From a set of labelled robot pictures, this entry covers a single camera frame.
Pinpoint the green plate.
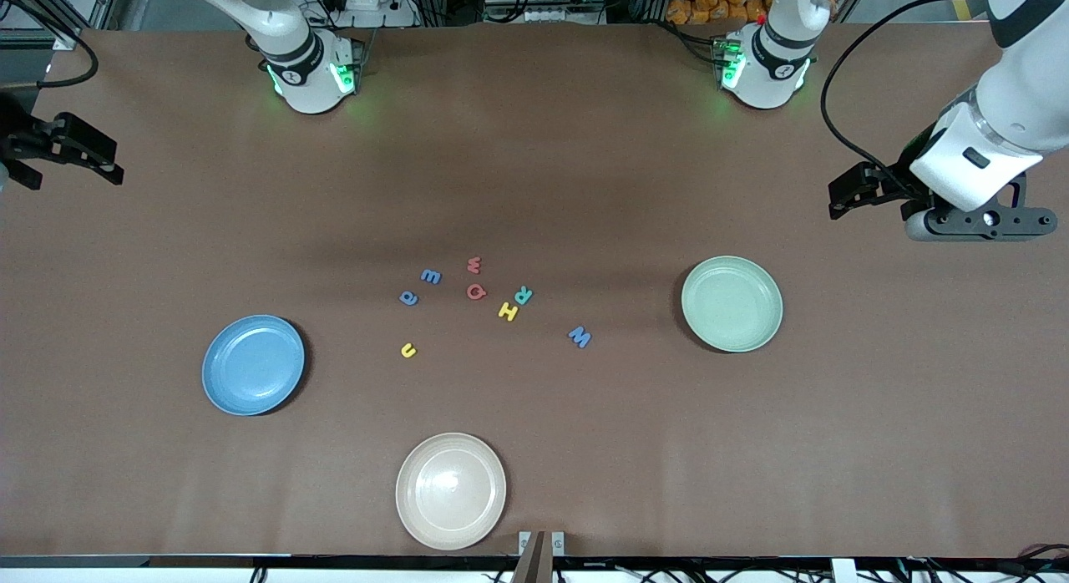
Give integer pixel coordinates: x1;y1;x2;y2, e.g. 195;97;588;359
681;256;784;353

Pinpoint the orange packets pile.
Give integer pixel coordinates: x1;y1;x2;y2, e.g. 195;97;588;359
666;0;773;26

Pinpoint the blue plate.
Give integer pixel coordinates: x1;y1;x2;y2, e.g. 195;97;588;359
201;315;307;417

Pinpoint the white power strip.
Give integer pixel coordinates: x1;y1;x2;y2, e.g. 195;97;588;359
330;0;418;28

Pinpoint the beige plate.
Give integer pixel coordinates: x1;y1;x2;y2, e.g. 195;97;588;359
395;433;508;551

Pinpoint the aluminium frame profile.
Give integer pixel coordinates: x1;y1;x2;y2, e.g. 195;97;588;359
0;0;126;51

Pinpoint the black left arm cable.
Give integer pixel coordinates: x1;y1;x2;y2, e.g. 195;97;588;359
820;0;988;201

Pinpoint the metal bracket with bar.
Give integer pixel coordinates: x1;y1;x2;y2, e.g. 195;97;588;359
511;530;566;583

